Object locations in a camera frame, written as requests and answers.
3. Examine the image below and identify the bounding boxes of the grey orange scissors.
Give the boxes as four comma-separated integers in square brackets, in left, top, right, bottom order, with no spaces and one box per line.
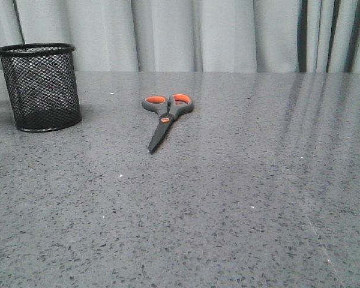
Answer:
[142,94,194,154]

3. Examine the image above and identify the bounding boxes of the black mesh pen bin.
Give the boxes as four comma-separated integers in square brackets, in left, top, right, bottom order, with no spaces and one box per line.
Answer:
[0,43,82,132]

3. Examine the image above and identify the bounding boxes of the grey curtain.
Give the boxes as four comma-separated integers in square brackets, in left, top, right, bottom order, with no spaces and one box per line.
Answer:
[0,1,360,73]

